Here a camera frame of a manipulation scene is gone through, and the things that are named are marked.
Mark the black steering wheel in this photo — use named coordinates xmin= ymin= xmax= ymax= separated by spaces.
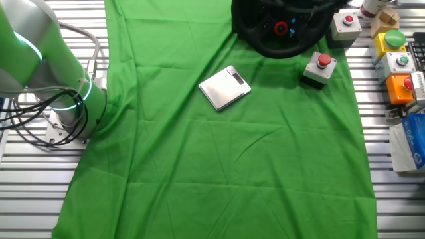
xmin=231 ymin=0 xmax=337 ymax=60

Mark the silver digital scale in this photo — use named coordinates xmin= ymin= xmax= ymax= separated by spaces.
xmin=198 ymin=64 xmax=252 ymax=112

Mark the green cloth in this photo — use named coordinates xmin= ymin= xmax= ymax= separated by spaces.
xmin=51 ymin=0 xmax=379 ymax=239

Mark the grey box red mushroom button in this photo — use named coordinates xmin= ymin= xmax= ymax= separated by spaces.
xmin=300 ymin=51 xmax=339 ymax=90

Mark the grey box small red button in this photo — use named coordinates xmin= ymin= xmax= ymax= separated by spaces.
xmin=327 ymin=11 xmax=363 ymax=50

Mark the yellow box green mushroom button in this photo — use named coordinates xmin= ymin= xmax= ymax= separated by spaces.
xmin=369 ymin=29 xmax=407 ymax=66

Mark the orange box red button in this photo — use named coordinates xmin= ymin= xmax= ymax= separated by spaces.
xmin=385 ymin=73 xmax=415 ymax=106

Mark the grey box green button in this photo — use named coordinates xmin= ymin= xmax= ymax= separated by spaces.
xmin=375 ymin=52 xmax=417 ymax=85

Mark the white cup maroon band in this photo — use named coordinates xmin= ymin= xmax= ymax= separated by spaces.
xmin=360 ymin=0 xmax=392 ymax=20

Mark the wooden block puzzle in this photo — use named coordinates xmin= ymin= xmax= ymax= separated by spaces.
xmin=370 ymin=6 xmax=401 ymax=38

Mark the blue white tissue pack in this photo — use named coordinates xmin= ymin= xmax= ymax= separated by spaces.
xmin=388 ymin=113 xmax=425 ymax=174

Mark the black keyboard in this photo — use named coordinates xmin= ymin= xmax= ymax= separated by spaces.
xmin=406 ymin=32 xmax=425 ymax=72

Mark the thick grey robot cable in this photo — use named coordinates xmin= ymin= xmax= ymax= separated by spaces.
xmin=59 ymin=21 xmax=102 ymax=81

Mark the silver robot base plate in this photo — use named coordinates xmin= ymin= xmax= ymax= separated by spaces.
xmin=44 ymin=109 xmax=90 ymax=150

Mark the silver ribbed camera module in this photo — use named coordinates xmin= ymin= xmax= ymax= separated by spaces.
xmin=410 ymin=70 xmax=425 ymax=106

